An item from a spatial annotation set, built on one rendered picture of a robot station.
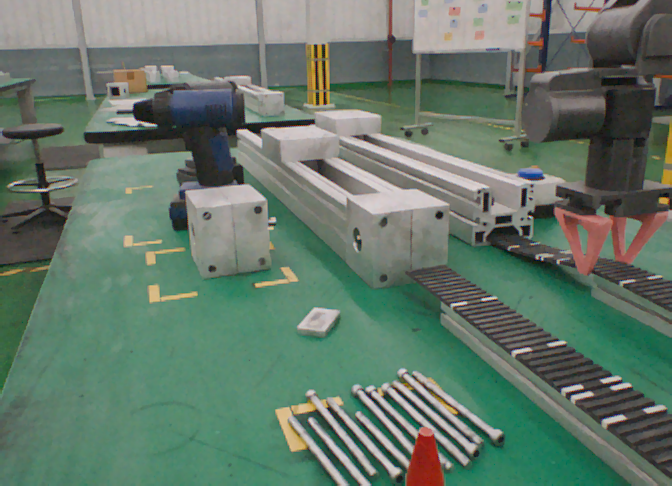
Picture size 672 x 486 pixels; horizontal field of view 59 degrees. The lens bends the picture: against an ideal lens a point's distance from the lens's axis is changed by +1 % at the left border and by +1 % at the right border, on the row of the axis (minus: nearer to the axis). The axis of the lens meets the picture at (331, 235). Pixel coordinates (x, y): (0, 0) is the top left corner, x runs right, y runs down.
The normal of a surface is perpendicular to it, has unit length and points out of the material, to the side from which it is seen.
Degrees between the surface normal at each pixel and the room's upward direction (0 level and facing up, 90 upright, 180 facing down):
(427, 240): 90
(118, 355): 0
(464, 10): 90
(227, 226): 90
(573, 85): 89
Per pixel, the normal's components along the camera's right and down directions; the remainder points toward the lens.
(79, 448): -0.03, -0.95
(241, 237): 0.36, 0.28
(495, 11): -0.79, 0.21
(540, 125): -0.98, 0.09
